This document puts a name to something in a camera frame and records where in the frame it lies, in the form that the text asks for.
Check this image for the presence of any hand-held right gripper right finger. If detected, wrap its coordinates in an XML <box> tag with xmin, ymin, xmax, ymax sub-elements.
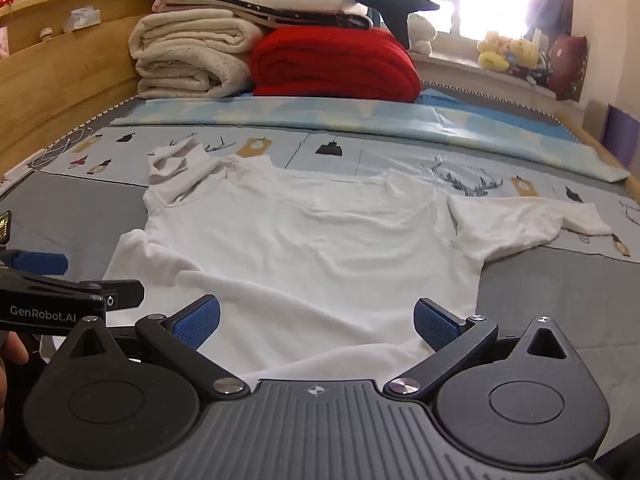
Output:
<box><xmin>384</xmin><ymin>298</ymin><xmax>583</xmax><ymax>400</ymax></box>

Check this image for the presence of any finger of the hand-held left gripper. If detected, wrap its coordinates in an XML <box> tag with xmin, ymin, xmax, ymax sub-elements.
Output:
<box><xmin>65</xmin><ymin>280</ymin><xmax>146</xmax><ymax>311</ymax></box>
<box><xmin>0</xmin><ymin>250</ymin><xmax>69</xmax><ymax>277</ymax></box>

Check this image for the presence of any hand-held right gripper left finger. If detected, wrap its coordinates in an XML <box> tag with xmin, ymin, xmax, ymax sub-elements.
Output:
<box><xmin>52</xmin><ymin>294</ymin><xmax>251</xmax><ymax>401</ymax></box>

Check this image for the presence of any white t-shirt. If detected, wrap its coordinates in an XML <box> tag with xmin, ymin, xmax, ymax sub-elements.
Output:
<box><xmin>102</xmin><ymin>137</ymin><xmax>613</xmax><ymax>386</ymax></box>

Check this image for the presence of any person's left hand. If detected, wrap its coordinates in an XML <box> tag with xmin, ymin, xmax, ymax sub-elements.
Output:
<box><xmin>0</xmin><ymin>332</ymin><xmax>30</xmax><ymax>441</ymax></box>

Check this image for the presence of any grey printed bed sheet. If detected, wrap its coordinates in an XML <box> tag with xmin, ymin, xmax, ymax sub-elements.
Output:
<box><xmin>0</xmin><ymin>95</ymin><xmax>640</xmax><ymax>361</ymax></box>

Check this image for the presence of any wooden headboard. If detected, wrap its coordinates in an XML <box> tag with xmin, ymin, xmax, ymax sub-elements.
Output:
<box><xmin>0</xmin><ymin>0</ymin><xmax>173</xmax><ymax>177</ymax></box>

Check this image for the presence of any light blue patterned blanket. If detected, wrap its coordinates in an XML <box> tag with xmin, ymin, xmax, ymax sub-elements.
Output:
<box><xmin>110</xmin><ymin>87</ymin><xmax>632</xmax><ymax>184</ymax></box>

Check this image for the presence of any tissue packet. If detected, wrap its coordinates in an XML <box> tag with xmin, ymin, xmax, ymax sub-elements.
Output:
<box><xmin>62</xmin><ymin>7</ymin><xmax>103</xmax><ymax>34</ymax></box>

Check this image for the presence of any cream folded blanket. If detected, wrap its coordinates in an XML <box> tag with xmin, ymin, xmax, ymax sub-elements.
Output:
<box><xmin>128</xmin><ymin>9</ymin><xmax>266</xmax><ymax>101</ymax></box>

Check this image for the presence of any purple mat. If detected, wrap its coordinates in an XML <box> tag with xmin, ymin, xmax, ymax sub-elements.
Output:
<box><xmin>602</xmin><ymin>104</ymin><xmax>640</xmax><ymax>162</ymax></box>

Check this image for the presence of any red folded blanket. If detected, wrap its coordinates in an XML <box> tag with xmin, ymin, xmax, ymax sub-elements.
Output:
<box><xmin>250</xmin><ymin>26</ymin><xmax>422</xmax><ymax>103</ymax></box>

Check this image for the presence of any yellow and blue plush toy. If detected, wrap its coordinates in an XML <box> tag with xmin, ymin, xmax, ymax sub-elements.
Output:
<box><xmin>505</xmin><ymin>37</ymin><xmax>542</xmax><ymax>69</ymax></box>

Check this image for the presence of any dark red cushion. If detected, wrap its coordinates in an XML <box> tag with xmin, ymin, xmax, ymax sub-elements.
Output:
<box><xmin>546</xmin><ymin>34</ymin><xmax>590</xmax><ymax>102</ymax></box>

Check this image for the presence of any white plush toy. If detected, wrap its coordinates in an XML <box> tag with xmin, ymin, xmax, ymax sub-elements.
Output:
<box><xmin>407</xmin><ymin>12</ymin><xmax>438</xmax><ymax>56</ymax></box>

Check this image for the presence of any dark blue shark plush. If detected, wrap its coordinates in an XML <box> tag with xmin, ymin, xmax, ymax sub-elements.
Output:
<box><xmin>232</xmin><ymin>0</ymin><xmax>441</xmax><ymax>43</ymax></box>

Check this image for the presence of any white quilt with dark trim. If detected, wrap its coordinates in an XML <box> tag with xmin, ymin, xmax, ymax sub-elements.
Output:
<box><xmin>152</xmin><ymin>0</ymin><xmax>373</xmax><ymax>31</ymax></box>

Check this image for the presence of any white cable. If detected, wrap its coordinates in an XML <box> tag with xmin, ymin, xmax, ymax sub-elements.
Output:
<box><xmin>27</xmin><ymin>127</ymin><xmax>97</xmax><ymax>168</ymax></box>

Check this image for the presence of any wooden bed rail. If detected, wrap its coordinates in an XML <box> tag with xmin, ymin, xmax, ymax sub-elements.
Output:
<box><xmin>559</xmin><ymin>109</ymin><xmax>640</xmax><ymax>183</ymax></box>

